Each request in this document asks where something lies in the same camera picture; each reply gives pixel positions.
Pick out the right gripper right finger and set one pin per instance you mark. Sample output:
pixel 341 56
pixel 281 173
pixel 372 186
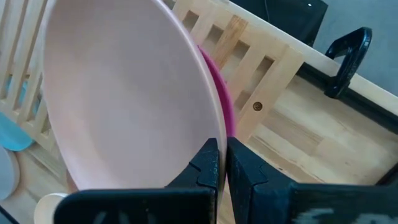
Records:
pixel 295 205

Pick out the black monitor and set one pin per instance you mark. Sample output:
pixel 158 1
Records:
pixel 289 21

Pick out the teal plate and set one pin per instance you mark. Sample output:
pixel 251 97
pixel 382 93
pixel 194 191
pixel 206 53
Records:
pixel 12 133

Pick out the wooden slatted shelf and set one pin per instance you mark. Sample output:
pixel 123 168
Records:
pixel 270 71

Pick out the light pink plate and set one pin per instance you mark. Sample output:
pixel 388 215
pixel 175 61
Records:
pixel 130 93

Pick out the peach plate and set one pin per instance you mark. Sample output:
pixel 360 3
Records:
pixel 46 208

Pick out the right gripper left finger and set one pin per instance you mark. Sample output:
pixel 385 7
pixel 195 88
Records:
pixel 155 205

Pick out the grey plate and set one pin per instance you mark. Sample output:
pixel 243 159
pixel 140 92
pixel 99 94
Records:
pixel 7 174

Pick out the magenta plate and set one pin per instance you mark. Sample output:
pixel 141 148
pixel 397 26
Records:
pixel 225 102

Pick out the black clamp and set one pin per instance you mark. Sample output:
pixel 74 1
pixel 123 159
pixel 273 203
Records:
pixel 351 59

